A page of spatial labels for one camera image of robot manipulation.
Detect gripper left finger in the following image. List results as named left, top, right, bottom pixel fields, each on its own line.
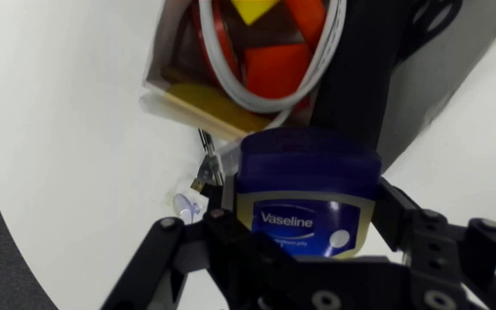
left=101, top=174, right=283, bottom=310

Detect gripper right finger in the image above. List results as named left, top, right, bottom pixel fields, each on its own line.
left=372, top=177, right=496, bottom=310

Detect jar with blue lid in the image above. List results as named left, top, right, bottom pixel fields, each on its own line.
left=234, top=127, right=383, bottom=260

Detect clear suction cup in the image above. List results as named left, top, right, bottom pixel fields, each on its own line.
left=172, top=193, right=202, bottom=225

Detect black plug with gold tip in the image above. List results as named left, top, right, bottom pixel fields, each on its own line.
left=190, top=177, right=223, bottom=206

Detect silver metal clip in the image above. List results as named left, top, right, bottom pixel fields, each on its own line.
left=197, top=128, right=225, bottom=186

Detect orange block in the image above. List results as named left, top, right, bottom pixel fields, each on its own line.
left=244, top=43, right=311, bottom=100
left=285, top=0, right=327, bottom=49

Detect yellow block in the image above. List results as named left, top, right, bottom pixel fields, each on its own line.
left=230, top=0, right=281, bottom=25

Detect coil of white cable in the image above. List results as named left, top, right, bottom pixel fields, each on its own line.
left=198, top=0, right=348, bottom=130

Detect black post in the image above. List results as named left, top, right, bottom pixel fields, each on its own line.
left=312, top=0, right=464, bottom=152

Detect red ring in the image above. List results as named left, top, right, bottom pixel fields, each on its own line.
left=190, top=0, right=241, bottom=84

